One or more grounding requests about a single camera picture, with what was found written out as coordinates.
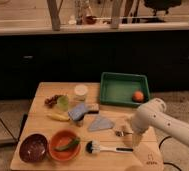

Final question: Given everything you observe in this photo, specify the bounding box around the silver metal fork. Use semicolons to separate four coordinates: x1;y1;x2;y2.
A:
115;131;133;137

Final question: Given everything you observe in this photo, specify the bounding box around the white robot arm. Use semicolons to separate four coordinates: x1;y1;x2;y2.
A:
130;98;189;147

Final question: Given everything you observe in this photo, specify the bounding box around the blue grey cloth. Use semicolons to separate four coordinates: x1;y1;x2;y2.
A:
88;115;114;132

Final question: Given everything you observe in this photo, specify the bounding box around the orange ball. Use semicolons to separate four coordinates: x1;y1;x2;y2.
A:
132;91;144;102

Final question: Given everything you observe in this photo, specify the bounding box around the wooden brush block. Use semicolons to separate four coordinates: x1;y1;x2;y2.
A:
87;104;99;113

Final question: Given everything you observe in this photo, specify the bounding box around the green plastic tray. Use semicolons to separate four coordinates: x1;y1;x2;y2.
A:
99;72;150;107

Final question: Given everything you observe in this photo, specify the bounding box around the green pepper toy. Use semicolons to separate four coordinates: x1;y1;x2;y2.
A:
55;137;80;152

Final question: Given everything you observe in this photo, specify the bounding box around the blue sponge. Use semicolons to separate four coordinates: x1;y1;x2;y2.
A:
68;103;88;121

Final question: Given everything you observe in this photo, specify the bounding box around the orange bowl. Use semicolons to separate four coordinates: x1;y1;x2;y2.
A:
48;130;81;162

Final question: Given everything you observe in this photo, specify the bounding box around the yellow banana toy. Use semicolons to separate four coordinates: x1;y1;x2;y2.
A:
47;114;70;122

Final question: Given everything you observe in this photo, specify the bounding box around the green pear toy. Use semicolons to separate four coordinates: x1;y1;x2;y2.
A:
57;95;69;111

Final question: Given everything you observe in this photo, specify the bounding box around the red grapes toy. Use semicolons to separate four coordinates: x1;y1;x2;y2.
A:
44;95;60;108

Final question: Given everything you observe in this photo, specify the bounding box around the dark purple bowl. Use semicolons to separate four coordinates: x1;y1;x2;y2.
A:
19;134;48;163

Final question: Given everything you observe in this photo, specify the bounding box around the black cable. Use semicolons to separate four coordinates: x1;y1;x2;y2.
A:
158;134;189;171

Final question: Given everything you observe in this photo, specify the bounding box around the dish brush with black handle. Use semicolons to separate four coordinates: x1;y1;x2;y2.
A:
85;141;133;154

